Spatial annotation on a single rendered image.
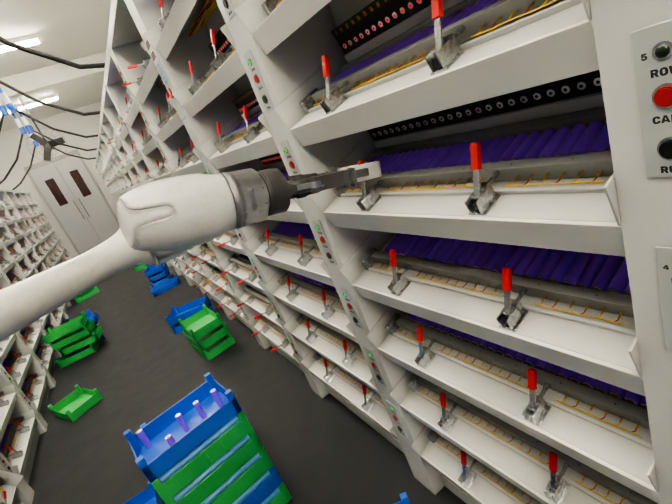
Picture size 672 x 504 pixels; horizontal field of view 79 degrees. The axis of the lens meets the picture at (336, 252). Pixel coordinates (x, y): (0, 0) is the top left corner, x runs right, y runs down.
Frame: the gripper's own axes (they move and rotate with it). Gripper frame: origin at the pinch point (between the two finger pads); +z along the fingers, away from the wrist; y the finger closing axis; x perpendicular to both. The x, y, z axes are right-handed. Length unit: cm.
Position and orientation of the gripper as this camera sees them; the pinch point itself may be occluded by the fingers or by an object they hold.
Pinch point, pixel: (360, 172)
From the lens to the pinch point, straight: 78.1
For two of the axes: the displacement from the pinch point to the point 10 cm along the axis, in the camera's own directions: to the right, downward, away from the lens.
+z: 8.4, -2.7, 4.7
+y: 5.1, 1.1, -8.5
